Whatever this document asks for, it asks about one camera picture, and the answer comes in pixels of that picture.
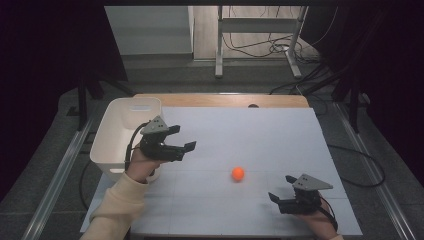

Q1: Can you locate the white table cover sheet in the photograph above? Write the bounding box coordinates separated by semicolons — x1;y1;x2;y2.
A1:
79;106;364;237

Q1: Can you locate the orange ping-pong ball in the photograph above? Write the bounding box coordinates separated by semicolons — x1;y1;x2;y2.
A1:
231;166;246;183

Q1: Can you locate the grey metal stand frame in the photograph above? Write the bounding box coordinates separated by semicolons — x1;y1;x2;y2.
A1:
214;5;310;80

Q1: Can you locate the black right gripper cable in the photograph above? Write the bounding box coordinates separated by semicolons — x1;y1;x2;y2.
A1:
316;195;340;232

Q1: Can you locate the black floor cables bundle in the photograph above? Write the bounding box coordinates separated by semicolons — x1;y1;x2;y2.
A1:
222;5;339;65

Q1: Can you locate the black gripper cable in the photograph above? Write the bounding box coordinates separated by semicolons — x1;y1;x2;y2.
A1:
316;195;340;232
124;121;150;172

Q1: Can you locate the white cabinet panel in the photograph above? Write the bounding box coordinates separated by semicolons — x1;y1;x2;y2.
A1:
104;5;195;56

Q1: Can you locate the black tripod stand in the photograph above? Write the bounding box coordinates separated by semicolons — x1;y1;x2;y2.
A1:
301;64;363;134
66;71;136;132

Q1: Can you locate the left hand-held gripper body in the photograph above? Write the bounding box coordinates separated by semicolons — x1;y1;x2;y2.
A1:
138;115;186;163

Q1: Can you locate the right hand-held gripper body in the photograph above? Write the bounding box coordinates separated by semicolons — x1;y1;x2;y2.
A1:
277;173;334;215

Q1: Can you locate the person's left hand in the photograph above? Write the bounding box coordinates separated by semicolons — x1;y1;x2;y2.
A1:
125;147;165;185

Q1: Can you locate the aluminium floor rail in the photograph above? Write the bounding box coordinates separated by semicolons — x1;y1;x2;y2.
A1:
20;119;95;240
334;102;418;240

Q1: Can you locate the black cable loop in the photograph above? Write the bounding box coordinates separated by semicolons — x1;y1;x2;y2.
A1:
327;143;387;189

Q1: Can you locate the white plastic bin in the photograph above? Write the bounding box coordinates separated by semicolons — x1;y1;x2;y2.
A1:
89;96;163;184

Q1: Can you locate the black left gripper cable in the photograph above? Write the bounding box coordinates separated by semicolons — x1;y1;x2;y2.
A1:
124;121;150;172

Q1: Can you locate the person's right hand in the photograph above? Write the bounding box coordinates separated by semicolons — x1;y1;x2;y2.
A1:
294;199;338;240

